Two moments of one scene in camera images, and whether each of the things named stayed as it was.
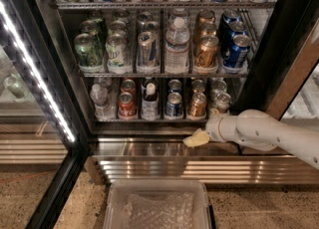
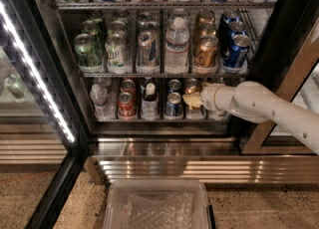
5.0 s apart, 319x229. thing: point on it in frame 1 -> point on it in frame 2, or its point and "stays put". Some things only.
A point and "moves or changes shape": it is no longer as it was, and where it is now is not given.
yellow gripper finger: (214, 110) -> (206, 84)
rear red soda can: (128, 86) stays put
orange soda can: (197, 106) moves or changes shape
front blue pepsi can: (237, 53) stays put
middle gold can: (207, 29) stays put
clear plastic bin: (157, 204) stays put
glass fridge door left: (44, 142) stays put
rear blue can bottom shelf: (174, 86) stays put
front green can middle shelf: (88, 56) stays put
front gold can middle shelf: (206, 54) stays put
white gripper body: (213, 128) -> (208, 98)
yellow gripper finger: (197, 138) -> (192, 100)
